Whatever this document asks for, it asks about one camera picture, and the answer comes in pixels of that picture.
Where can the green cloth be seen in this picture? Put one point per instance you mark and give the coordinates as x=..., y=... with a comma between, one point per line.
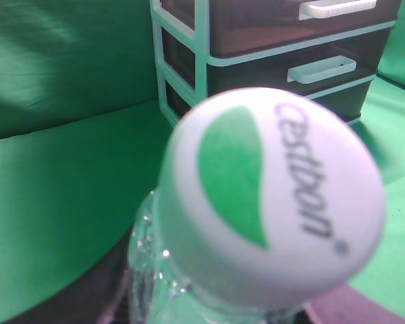
x=81, y=137

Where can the dark drawer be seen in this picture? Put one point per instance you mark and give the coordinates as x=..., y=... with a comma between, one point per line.
x=345, y=100
x=224, y=33
x=365, y=50

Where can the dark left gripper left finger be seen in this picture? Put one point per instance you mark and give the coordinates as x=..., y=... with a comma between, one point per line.
x=93, y=298

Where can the dark top drawer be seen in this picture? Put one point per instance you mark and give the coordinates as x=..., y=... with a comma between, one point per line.
x=224, y=33

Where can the white frame drawer cabinet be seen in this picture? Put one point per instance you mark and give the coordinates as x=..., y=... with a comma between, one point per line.
x=190, y=80

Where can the dark middle drawer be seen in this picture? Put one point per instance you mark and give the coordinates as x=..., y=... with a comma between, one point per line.
x=365, y=50

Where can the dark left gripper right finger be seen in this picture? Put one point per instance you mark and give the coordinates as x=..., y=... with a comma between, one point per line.
x=366, y=302

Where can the dark bottom drawer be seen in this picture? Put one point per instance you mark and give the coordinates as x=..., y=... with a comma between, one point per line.
x=345, y=100

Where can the clear water bottle white cap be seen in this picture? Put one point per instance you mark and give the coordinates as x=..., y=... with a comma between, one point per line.
x=265, y=200

